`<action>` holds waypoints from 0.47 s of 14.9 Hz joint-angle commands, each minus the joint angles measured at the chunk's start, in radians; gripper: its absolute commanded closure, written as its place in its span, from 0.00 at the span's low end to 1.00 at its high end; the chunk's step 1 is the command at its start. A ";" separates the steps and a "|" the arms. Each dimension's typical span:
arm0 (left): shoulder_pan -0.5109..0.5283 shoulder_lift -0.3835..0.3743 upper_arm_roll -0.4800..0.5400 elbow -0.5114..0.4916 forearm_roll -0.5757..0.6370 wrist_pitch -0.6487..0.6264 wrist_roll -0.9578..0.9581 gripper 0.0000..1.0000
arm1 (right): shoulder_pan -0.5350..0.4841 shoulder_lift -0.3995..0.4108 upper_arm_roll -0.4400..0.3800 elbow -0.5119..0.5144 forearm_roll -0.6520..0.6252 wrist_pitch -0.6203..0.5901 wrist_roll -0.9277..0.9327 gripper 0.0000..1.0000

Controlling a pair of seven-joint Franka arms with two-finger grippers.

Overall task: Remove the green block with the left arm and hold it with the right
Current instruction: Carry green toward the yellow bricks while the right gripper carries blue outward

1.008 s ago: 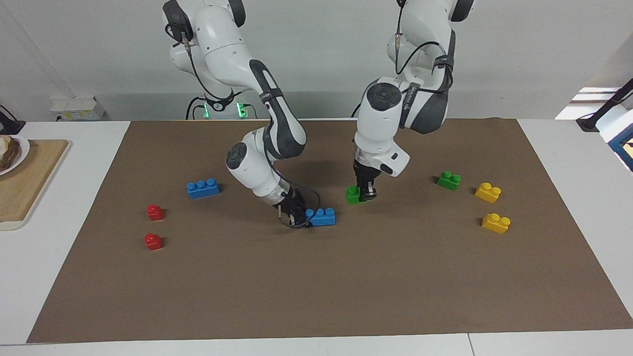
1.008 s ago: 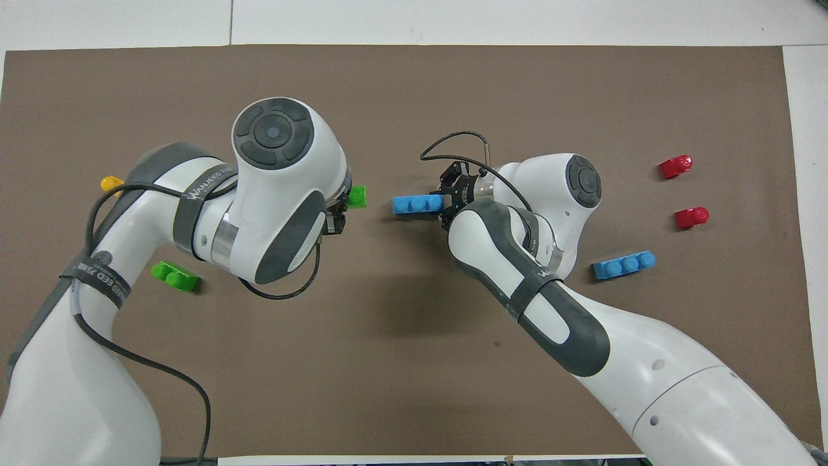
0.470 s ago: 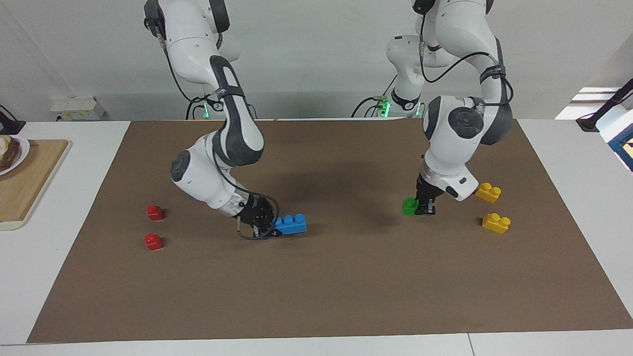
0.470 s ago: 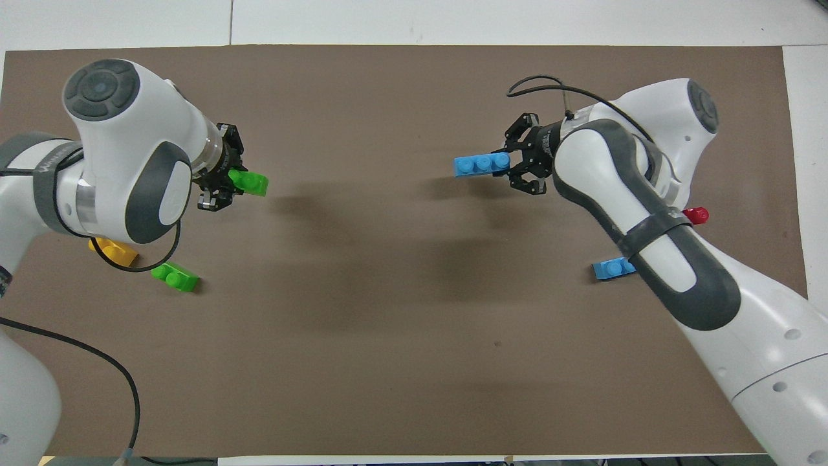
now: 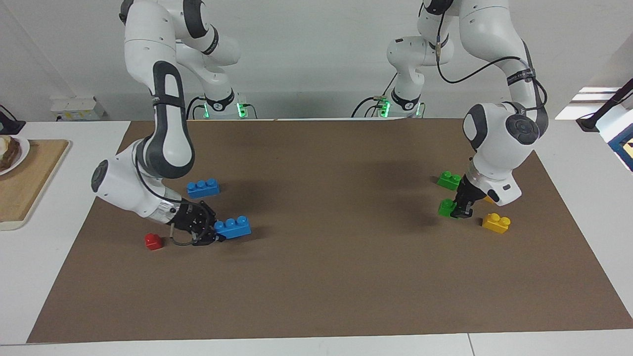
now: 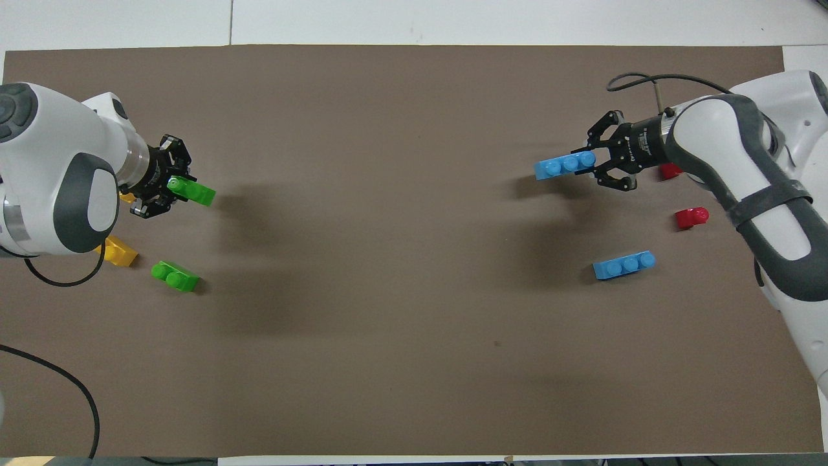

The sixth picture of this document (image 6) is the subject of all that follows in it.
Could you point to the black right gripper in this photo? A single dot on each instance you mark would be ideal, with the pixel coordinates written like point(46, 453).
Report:
point(643, 145)

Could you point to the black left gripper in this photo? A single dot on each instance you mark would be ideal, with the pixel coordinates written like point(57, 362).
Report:
point(155, 175)

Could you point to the green two-stud block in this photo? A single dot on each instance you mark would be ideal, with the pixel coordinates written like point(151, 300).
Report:
point(197, 192)
point(174, 276)

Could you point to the blue three-stud block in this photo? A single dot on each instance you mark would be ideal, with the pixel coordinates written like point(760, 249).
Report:
point(559, 166)
point(624, 265)

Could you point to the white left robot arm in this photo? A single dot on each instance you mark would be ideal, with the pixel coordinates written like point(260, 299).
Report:
point(52, 168)

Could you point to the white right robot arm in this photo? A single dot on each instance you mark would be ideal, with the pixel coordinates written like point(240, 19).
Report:
point(776, 220)

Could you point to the yellow two-stud block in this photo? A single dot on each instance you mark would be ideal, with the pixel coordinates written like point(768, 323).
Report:
point(119, 252)
point(127, 197)

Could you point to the red one-stud block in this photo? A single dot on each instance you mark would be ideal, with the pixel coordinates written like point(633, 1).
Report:
point(691, 218)
point(670, 171)

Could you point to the brown table mat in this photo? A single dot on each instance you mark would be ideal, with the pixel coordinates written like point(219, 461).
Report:
point(401, 323)

